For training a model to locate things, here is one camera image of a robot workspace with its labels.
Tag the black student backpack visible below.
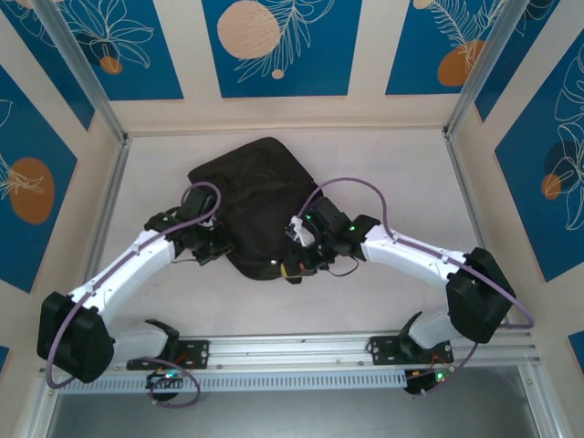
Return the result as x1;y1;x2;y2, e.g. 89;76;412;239
187;136;330;285

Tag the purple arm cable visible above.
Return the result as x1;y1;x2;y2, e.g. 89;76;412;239
45;182;224;408
296;177;536;398

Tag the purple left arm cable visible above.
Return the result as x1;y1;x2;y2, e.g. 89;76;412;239
45;182;224;408

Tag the blue floral wall panel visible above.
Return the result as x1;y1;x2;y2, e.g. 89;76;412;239
385;0;507;96
495;31;584;284
0;63;78;294
202;0;364;99
58;0;184;101

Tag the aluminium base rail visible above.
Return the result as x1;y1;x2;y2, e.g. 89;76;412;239
38;328;544;378

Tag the white slotted cable duct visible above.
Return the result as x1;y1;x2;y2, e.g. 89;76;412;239
57;370;408;394

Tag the aluminium table side rail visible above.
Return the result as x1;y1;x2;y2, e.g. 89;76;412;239
75;136;134;302
444;130;492;261

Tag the small circuit board green light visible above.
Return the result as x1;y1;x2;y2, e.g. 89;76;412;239
145;370;184;390
404;368;457;396

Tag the aluminium frame post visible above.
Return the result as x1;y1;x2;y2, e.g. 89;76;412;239
444;0;536;141
32;0;133;145

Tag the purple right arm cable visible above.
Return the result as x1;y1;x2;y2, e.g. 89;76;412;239
296;177;536;398

